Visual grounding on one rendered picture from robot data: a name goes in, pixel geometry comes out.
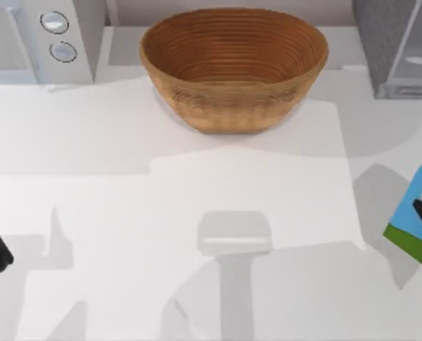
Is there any pale microwave oven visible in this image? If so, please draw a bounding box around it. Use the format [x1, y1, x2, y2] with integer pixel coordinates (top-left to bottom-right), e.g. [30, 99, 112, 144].
[0, 0, 108, 86]

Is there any brown woven basket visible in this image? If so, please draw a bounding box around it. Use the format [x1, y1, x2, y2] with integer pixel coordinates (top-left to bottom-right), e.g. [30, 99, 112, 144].
[139, 7, 330, 136]

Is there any microwave knob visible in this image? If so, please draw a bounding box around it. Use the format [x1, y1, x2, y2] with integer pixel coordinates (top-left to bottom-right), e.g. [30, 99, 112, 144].
[40, 11, 70, 36]
[49, 40, 79, 64]

